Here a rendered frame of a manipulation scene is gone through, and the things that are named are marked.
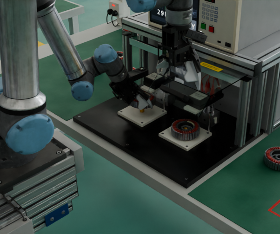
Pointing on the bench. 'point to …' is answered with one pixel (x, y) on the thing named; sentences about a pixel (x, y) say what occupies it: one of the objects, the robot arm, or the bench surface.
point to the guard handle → (174, 93)
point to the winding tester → (239, 21)
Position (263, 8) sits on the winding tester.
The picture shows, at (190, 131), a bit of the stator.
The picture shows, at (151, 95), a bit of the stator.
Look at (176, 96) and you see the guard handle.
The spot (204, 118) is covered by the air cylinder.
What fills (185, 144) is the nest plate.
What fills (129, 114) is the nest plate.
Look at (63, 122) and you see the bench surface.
